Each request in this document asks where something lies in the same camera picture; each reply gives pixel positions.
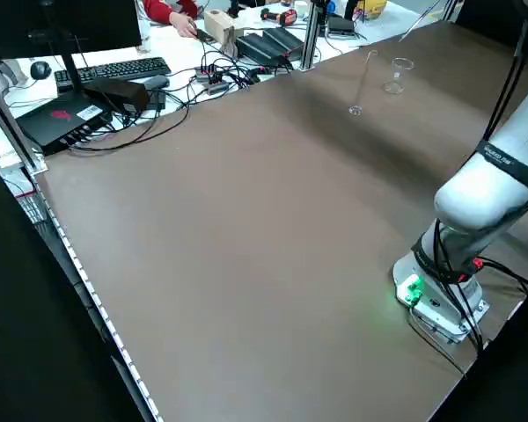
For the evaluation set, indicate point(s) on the black mini computer red logo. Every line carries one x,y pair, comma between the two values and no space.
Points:
57,121

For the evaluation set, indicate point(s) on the black power brick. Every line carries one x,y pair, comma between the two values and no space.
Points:
286,39
257,48

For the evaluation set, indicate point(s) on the wooden block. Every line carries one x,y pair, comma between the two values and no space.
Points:
215,22

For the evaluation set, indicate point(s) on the grey usb hub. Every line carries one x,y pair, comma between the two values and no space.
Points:
211,79

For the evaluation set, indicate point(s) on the clear glass beaker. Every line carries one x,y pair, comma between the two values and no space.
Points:
395,85

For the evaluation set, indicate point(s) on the black desk device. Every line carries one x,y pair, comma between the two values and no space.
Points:
341,24

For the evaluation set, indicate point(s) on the small wooden stand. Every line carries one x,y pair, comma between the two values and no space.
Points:
229,41

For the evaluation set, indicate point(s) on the silver aluminium frame post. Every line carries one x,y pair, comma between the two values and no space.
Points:
310,35
9,118

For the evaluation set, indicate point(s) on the orange black power drill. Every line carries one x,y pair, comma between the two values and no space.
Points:
281,16

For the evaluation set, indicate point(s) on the dark grey adapter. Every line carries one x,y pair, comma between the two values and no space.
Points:
156,81

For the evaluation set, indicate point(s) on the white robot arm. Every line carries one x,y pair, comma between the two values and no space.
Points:
475,202

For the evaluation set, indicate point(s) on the person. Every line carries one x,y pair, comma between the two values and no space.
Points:
158,11

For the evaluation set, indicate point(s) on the black computer monitor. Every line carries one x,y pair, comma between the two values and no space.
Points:
48,26

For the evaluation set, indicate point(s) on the black keyboard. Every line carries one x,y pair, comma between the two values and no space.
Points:
114,69

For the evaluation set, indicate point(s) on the black computer mouse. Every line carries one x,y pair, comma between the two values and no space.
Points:
40,70

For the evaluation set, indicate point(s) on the black adapter box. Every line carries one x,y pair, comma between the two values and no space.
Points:
123,94

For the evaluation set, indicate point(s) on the clear glass graduated cylinder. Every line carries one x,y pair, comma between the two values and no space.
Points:
356,110

